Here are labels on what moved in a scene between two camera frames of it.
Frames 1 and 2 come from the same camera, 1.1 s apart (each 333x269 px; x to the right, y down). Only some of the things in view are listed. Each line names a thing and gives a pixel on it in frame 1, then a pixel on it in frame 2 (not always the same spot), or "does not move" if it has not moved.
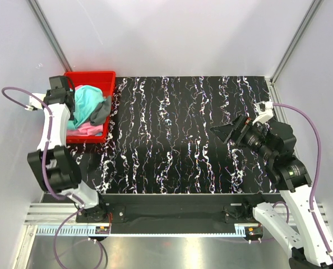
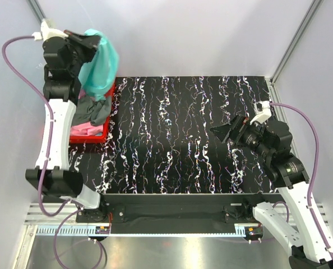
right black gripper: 243,124 does not move
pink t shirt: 86,129 does not move
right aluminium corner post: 315,5 does not move
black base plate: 125,213 does not move
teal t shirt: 87,98 to 97,75
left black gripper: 73,115 to 90,43
